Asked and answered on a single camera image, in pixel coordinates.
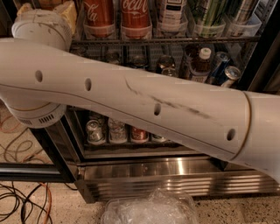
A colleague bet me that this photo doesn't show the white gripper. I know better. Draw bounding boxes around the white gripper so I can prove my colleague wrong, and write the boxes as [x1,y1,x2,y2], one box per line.
[11,1,77,52]

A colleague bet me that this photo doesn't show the orange gold soda can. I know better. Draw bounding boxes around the orange gold soda can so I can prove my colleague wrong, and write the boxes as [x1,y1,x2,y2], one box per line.
[38,0,63,10]

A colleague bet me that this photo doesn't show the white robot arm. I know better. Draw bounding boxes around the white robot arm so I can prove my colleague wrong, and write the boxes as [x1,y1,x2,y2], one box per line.
[0,10,280,181]

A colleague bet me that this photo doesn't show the red Coca-Cola can left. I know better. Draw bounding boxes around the red Coca-Cola can left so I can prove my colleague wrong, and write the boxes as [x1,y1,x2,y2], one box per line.
[83,0,115,38]

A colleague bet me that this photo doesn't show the red coca-cola can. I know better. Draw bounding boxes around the red coca-cola can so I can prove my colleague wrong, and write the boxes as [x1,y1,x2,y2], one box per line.
[83,0,115,38]
[120,0,150,39]

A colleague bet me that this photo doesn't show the red Coca-Cola can right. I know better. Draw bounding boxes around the red Coca-Cola can right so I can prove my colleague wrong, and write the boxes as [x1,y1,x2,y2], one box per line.
[120,0,150,39]

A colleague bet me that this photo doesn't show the white labelled bottle top shelf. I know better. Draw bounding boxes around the white labelled bottle top shelf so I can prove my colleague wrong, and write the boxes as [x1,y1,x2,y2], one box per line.
[156,0,186,33]

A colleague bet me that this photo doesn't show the silver green can bottom left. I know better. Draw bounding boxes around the silver green can bottom left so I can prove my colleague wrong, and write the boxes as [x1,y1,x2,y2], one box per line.
[86,120,105,145]

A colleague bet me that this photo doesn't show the silver green can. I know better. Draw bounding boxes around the silver green can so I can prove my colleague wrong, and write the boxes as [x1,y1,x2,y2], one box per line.
[227,0,259,37]
[86,120,105,145]

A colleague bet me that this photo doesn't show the gold can middle shelf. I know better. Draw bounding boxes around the gold can middle shelf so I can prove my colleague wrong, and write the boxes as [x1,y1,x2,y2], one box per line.
[161,67,178,77]

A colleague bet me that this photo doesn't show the small water bottle bottom shelf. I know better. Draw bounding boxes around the small water bottle bottom shelf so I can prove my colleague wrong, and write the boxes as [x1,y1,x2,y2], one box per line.
[108,118,127,144]

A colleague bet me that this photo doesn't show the red can bottom shelf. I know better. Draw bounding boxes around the red can bottom shelf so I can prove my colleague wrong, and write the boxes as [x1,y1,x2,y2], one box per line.
[130,127,148,144]

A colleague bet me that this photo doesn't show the green striped can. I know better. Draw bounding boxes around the green striped can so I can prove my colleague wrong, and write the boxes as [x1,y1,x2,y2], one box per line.
[191,0,228,38]

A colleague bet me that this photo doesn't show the silver can bottom shelf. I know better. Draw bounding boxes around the silver can bottom shelf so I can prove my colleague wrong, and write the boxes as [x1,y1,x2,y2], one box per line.
[151,134,167,143]

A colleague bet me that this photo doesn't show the blue silver can rear right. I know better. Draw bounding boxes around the blue silver can rear right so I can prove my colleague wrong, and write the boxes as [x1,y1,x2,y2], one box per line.
[206,52,230,84]

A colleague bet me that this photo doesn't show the blue silver can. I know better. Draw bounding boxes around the blue silver can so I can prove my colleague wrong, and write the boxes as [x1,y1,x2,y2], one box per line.
[218,66,241,88]
[206,52,230,84]

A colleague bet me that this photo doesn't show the stainless steel fridge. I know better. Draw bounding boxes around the stainless steel fridge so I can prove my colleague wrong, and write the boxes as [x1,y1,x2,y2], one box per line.
[0,0,280,204]

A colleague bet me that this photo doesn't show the blue silver can front right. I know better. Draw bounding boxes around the blue silver can front right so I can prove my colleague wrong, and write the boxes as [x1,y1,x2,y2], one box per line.
[218,66,241,88]

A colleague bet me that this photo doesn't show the silver green can right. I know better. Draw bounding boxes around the silver green can right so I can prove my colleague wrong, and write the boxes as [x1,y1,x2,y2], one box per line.
[227,0,259,37]

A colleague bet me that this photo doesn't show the brown tea bottle white cap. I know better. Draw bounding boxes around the brown tea bottle white cap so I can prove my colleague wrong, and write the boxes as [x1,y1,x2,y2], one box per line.
[188,47,212,83]

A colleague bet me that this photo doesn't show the clear plastic bag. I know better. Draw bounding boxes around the clear plastic bag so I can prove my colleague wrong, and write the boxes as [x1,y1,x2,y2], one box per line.
[101,188,199,224]

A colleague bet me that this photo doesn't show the top wire shelf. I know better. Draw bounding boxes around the top wire shelf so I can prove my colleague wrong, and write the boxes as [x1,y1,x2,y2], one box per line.
[71,36,261,47]

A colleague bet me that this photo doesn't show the orange floor cable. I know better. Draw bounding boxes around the orange floor cable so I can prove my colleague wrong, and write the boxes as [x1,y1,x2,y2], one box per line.
[38,182,53,224]

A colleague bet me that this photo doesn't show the black floor cables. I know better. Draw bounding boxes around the black floor cables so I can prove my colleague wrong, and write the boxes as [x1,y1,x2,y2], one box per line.
[0,181,78,224]

